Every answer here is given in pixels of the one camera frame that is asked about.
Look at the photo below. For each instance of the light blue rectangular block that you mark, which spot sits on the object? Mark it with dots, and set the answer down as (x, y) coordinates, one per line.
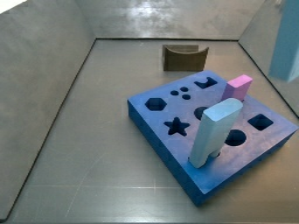
(216, 121)

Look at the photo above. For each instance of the blue shape sorter board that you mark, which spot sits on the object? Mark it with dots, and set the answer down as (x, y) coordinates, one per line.
(167, 113)

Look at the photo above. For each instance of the black curved stand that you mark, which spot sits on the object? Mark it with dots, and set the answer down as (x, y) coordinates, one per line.
(184, 58)

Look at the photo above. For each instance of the purple rectangular block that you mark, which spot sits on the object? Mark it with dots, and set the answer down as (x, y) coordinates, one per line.
(236, 88)

